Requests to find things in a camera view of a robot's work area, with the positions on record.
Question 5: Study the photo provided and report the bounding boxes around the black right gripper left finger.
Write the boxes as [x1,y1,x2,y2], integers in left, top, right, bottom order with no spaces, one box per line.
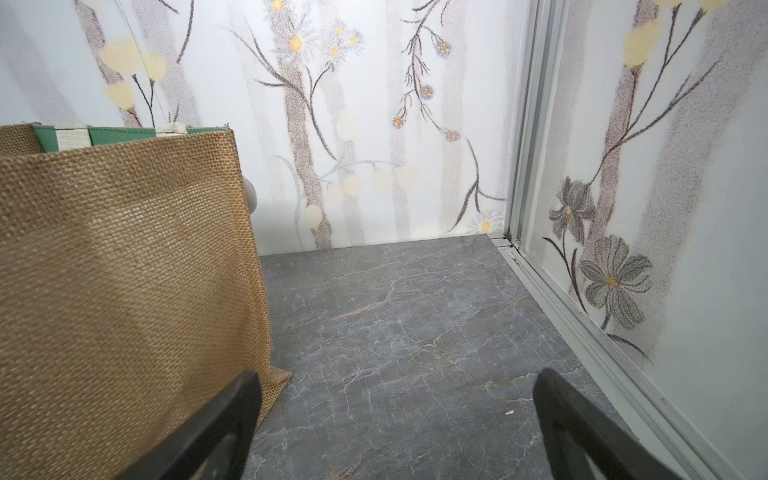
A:
[117,371,262,479]

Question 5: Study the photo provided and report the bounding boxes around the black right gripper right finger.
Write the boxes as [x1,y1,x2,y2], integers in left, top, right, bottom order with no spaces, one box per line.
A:
[533,368,679,479]

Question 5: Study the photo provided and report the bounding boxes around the green burlap canvas bag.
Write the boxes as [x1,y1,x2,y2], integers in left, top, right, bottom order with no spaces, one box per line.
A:
[1,124,291,479]

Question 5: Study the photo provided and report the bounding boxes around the aluminium corner frame post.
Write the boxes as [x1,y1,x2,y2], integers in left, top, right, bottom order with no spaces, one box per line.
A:
[505,1,567,247]

